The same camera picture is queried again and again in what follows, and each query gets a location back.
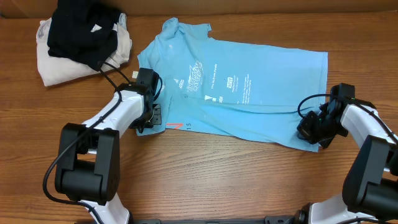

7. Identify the light blue t-shirt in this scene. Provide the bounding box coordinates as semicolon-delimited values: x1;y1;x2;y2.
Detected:
137;18;328;152

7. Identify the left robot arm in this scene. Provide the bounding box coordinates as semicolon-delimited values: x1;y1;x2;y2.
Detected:
52;68;162;223

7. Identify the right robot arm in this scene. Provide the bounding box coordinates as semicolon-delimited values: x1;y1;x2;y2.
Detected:
289;83;397;223

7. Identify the folded black garment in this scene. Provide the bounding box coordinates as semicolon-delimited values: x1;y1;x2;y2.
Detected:
47;0;121;71

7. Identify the folded beige garment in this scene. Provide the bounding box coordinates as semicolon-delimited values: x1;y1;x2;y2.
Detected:
36;13;132;86

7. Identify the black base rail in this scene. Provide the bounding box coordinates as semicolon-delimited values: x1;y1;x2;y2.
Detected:
127;215;294;224

